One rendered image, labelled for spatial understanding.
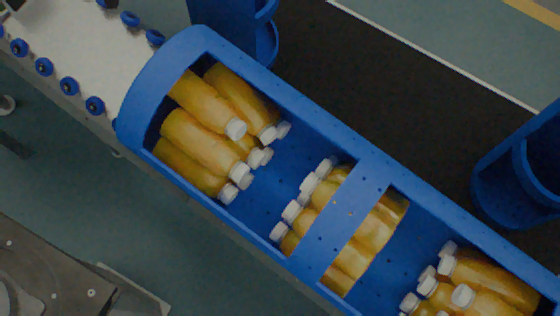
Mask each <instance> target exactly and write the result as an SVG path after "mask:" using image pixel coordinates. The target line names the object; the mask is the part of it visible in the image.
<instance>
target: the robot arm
mask: <svg viewBox="0 0 560 316"><path fill-rule="evenodd" d="M118 2H119V0H104V3H105V5H106V7H107V8H108V9H113V8H115V9H117V7H118ZM46 310H47V306H46V303H45V302H44V301H43V300H41V299H38V298H36V297H34V296H32V295H30V294H29V293H28V291H27V290H26V289H25V288H23V287H22V286H21V285H20V284H19V283H18V282H17V281H16V280H15V279H12V278H11V277H10V276H9V275H8V274H7V273H6V272H5V271H3V270H2V268H1V267H0V316H42V315H43V314H45V313H46Z"/></svg>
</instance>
